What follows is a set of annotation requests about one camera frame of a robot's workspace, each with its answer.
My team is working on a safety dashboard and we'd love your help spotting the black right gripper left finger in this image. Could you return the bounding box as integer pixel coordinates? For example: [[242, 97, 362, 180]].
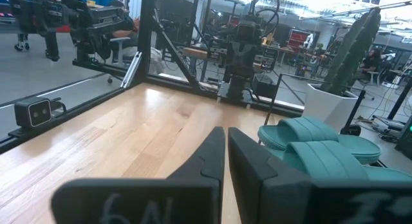
[[50, 126, 227, 224]]

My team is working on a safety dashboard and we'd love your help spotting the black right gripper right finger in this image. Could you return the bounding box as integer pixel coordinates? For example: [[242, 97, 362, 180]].
[[228, 127, 412, 224]]

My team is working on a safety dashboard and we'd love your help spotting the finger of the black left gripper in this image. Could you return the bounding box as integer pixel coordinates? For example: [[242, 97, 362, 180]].
[[232, 49, 243, 78], [241, 49, 251, 78]]

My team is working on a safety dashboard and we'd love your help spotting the teal rubber slide sandal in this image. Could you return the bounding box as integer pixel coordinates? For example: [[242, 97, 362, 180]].
[[267, 140, 412, 183], [257, 116, 382, 165]]

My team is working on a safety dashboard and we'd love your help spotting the red cabinet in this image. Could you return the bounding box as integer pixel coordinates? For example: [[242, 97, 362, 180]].
[[287, 28, 312, 51]]

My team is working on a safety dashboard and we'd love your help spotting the white hexagonal plant pot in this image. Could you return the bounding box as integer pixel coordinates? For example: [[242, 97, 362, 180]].
[[302, 83, 359, 133]]

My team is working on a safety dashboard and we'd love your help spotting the tall green cactus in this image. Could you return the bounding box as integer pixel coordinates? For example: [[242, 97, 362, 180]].
[[320, 6, 382, 97]]

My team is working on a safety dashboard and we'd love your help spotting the person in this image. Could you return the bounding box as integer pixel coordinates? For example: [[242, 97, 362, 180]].
[[108, 17, 165, 75], [351, 48, 387, 87]]

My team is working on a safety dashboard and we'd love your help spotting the white stool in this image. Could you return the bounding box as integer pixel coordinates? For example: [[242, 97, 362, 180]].
[[108, 36, 132, 68]]

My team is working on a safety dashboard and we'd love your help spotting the black electronics box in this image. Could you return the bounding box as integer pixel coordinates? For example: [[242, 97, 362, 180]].
[[395, 114, 412, 161]]

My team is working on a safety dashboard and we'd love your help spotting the black background robot station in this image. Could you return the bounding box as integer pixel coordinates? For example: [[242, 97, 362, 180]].
[[8, 0, 136, 62]]

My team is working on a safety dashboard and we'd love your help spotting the black aluminium table frame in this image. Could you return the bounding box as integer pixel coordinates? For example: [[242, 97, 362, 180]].
[[0, 0, 305, 154]]

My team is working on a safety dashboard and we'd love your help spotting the silver frame bracket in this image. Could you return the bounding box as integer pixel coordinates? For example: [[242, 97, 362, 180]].
[[120, 51, 143, 89]]

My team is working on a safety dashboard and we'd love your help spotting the black depth camera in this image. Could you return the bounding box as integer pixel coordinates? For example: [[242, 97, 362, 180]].
[[14, 97, 67, 129]]

